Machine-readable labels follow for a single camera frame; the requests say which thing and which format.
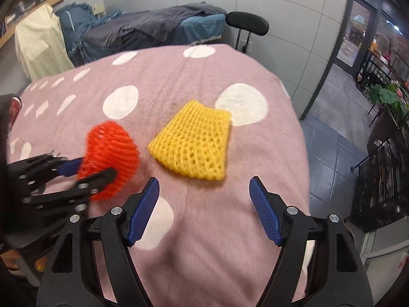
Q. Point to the wall socket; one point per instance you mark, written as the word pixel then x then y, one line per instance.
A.
pixel 99 10

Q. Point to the black stool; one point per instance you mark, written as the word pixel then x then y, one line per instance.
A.
pixel 247 22

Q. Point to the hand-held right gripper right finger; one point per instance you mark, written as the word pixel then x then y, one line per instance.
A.
pixel 265 211

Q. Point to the massage bed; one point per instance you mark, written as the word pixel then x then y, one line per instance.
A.
pixel 191 28

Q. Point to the green potted plant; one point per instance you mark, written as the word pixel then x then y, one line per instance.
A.
pixel 385 96

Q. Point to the black door frame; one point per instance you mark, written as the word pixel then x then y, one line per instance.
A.
pixel 332 48

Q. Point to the red foam fruit net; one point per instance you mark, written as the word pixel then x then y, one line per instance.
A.
pixel 108 147

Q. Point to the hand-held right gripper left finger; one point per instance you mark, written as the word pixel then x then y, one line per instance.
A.
pixel 143 209

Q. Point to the red paper cup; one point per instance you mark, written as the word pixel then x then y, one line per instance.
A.
pixel 14 110

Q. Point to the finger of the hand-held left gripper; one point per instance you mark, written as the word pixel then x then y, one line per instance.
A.
pixel 96 179
pixel 71 168

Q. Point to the cream cloth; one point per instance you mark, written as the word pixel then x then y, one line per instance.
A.
pixel 38 44

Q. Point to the black metal rack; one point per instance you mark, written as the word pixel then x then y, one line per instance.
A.
pixel 383 182

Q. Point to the blue fringed cloth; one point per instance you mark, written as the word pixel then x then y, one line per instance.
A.
pixel 80 19

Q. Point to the stack of books in cabinet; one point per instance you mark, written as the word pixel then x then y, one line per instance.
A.
pixel 28 3

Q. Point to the yellow foam fruit net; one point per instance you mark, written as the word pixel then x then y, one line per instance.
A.
pixel 191 140

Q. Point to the dark grey blanket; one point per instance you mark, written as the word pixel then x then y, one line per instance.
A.
pixel 143 25

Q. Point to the pink polka dot blanket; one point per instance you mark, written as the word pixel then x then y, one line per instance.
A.
pixel 191 80

